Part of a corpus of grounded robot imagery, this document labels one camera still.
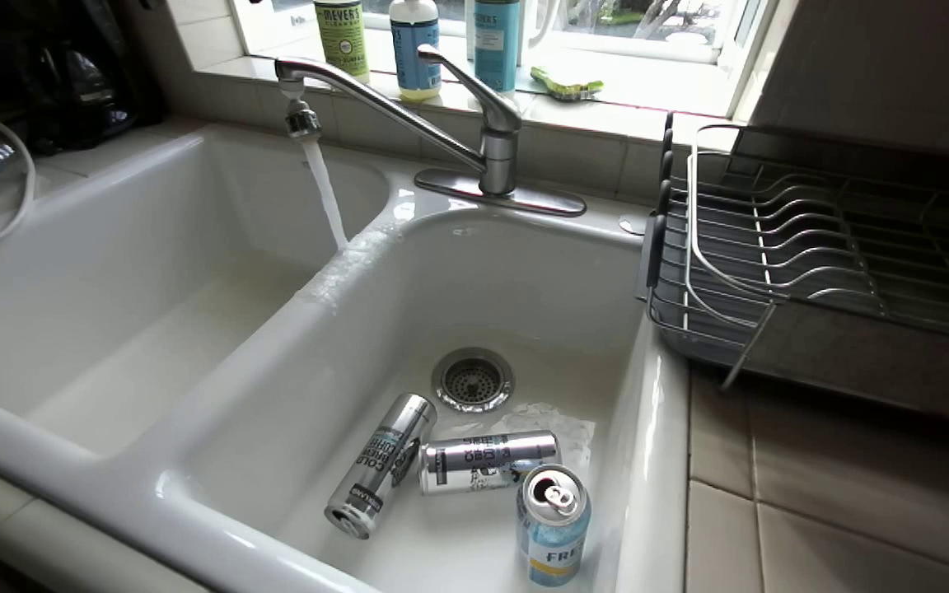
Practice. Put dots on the green bottle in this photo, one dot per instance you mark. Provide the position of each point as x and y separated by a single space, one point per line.
345 38

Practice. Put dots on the long slim silver can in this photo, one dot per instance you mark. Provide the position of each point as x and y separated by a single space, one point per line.
379 467

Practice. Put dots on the gray dish rack tray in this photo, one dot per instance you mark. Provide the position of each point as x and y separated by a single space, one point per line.
880 366

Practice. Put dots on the teal bottle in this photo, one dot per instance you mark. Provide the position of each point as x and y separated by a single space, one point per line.
495 44

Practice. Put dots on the white double basin sink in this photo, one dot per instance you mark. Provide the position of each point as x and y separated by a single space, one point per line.
164 364

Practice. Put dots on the black kitchen appliance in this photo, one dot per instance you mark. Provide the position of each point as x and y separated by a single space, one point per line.
57 77

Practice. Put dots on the green cloth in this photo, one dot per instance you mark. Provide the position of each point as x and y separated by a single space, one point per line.
563 85

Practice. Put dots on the metal sink strainer drain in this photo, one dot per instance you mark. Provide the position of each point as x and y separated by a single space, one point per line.
471 379

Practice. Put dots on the white window frame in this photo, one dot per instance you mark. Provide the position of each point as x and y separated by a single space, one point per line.
754 61

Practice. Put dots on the blue and white soap bottle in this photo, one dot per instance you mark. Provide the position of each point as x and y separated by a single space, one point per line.
415 54

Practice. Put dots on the chrome sink faucet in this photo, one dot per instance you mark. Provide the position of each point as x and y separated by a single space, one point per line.
385 104

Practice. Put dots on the chrome faucet base plate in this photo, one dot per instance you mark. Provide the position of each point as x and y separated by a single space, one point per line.
527 204

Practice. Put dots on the shorter silver can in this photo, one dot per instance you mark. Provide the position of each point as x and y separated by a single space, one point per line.
491 459

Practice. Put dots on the blue and white can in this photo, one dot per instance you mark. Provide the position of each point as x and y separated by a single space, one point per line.
554 533

